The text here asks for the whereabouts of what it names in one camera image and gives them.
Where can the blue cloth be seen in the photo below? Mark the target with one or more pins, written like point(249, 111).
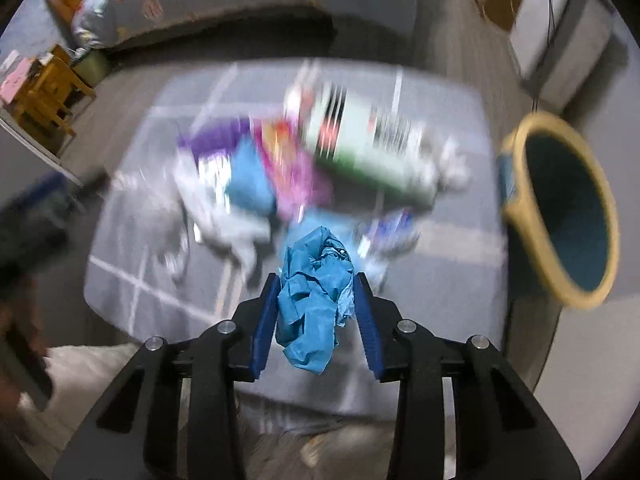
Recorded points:
point(310, 300)

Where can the blue and white small packet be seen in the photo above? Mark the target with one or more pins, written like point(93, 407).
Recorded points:
point(390, 232)

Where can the green container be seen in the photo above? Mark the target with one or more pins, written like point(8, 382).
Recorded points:
point(92, 65)

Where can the white furniture panel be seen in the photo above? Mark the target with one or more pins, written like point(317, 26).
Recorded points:
point(35, 147)

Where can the purple packet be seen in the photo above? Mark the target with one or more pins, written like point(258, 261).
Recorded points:
point(220, 137)

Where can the teal bin with yellow rim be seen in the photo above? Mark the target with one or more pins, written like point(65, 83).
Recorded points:
point(565, 200)

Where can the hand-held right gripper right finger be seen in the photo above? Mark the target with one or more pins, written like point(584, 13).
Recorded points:
point(367, 320)

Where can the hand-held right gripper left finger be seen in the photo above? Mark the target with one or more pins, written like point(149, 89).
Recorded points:
point(265, 320)

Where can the white plastic wrapper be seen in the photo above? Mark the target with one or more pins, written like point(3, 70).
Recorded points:
point(220, 225)

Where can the grey mat with white lines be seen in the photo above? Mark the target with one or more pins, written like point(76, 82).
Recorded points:
point(140, 230)

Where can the green and white box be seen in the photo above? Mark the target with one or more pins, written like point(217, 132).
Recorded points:
point(360, 145)

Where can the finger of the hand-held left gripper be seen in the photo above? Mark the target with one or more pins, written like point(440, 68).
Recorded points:
point(85, 185)

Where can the pink box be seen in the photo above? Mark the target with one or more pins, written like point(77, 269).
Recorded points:
point(15, 80)

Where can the white appliance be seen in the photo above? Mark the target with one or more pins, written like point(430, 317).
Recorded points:
point(565, 35)

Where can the pink packet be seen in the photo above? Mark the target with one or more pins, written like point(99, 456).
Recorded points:
point(295, 185)

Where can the bed with patterned blue duvet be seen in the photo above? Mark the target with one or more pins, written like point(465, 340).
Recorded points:
point(200, 0)

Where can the wooden stool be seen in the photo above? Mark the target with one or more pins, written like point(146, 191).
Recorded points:
point(45, 90)

